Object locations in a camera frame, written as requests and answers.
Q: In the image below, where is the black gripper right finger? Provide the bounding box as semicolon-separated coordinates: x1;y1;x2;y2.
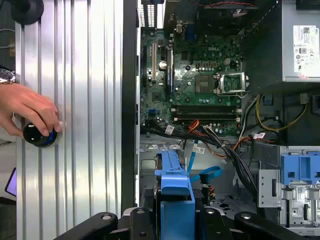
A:
194;188;301;240

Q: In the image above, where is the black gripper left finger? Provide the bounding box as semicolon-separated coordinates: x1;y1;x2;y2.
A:
53;187;161;240

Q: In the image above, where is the hard disk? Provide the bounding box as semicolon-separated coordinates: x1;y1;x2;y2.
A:
154;144;196;240

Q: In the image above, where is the round black tool blue ring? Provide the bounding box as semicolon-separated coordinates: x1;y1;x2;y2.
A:
22;121;58;149

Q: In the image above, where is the metal disk bay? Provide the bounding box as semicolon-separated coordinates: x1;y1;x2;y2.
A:
138;134;258;210

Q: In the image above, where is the black RAM slot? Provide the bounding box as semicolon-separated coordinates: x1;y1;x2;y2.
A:
171;104;238;113
171;113;238;123

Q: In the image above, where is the blue-black expansion slot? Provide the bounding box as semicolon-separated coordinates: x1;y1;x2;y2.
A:
165;49;175;94

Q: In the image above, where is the beige expansion slot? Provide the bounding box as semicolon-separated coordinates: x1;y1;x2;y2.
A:
150;41;158;81

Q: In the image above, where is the person's hand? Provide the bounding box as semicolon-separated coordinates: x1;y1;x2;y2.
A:
0;83;64;138

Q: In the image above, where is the metal drive cage blue latch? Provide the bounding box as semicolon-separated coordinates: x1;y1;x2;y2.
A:
257;146;320;229

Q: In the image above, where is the black PC case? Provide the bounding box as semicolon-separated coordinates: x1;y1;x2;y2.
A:
121;0;320;240

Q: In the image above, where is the dark smartphone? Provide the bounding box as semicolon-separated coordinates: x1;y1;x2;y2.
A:
4;166;17;198

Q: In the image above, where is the CPU socket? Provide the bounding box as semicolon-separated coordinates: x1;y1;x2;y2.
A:
194;74;216;94

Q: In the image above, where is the metal socket cover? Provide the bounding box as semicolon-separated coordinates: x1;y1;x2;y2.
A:
214;71;249;96

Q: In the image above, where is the green Dell motherboard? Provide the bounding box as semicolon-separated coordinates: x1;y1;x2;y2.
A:
139;29;249;138

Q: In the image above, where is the silver wristwatch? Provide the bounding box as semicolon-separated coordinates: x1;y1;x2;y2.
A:
0;68;21;85

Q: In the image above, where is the grey power supply unit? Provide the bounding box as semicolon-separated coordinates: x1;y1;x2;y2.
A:
281;0;320;83

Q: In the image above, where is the black round object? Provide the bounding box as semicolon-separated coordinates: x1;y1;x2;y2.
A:
10;0;45;26

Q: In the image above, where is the multicoloured disk power wire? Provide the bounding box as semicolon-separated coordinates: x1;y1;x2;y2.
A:
200;183;217;205

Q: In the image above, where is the black cable bundle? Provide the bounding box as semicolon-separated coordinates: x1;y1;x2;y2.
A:
144;119;259;202

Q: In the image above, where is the blue disk data wire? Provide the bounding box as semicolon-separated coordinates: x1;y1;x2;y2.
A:
188;139;224;186

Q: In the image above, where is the orange wire bundle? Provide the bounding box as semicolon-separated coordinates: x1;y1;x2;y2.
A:
187;119;201;134

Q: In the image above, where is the yellow black power cable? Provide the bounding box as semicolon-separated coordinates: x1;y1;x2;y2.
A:
255;94;309;133

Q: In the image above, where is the red black twisted wire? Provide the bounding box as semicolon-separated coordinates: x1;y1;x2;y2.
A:
201;0;260;9

